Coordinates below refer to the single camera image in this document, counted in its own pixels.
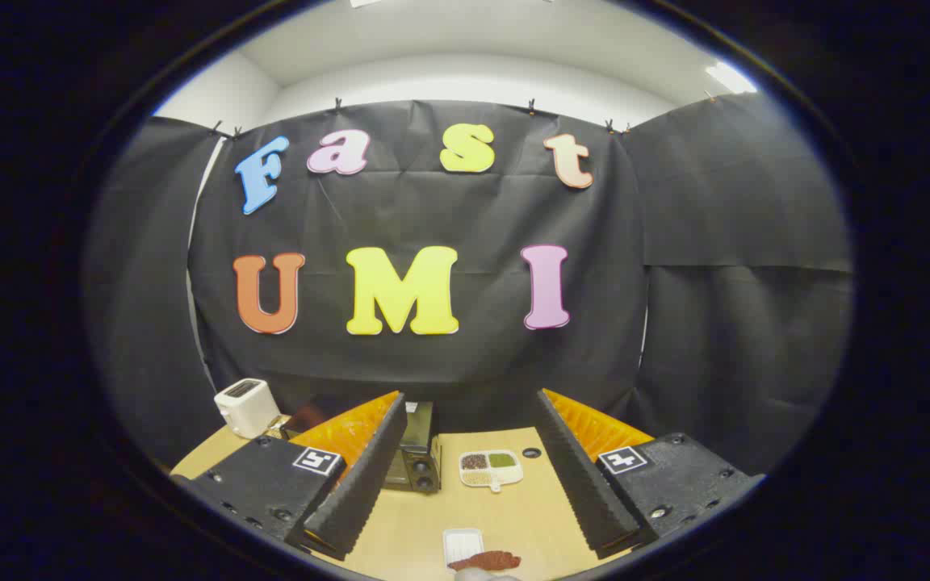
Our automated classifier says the black toaster oven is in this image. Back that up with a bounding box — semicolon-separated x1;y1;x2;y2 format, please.
283;394;443;495

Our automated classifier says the white bread toaster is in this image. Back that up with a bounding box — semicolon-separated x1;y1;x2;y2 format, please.
214;378;282;440

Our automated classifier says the white divided plate of grains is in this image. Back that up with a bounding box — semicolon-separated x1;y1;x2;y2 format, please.
459;449;525;493

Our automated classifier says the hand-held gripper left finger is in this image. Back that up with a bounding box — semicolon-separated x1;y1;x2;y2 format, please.
182;391;408;562

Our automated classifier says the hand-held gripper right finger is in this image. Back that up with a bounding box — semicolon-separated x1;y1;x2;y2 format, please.
535;389;766;560

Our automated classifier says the ceiling light panel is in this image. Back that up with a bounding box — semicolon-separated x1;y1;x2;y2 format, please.
706;63;758;95

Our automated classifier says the reddish brown meat slice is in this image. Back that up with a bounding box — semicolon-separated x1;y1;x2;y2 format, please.
449;550;522;572

